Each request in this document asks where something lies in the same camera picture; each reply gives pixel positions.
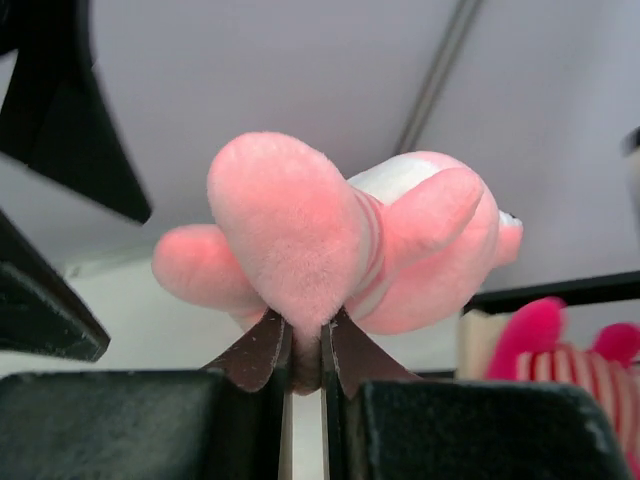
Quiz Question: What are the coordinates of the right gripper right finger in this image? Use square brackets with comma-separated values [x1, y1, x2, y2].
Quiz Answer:
[321, 311, 631, 480]

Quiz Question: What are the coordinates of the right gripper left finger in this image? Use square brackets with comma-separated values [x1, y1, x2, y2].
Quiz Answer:
[1, 311, 292, 479]

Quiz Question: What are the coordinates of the pink striped plush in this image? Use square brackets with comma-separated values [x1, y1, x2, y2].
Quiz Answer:
[152, 132, 524, 395]

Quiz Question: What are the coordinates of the beige three-tier shelf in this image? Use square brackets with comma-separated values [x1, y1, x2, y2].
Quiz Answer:
[457, 271, 639, 381]

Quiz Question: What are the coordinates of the striped magenta plush on shelf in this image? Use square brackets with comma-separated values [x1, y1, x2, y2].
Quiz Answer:
[513, 323, 639, 458]

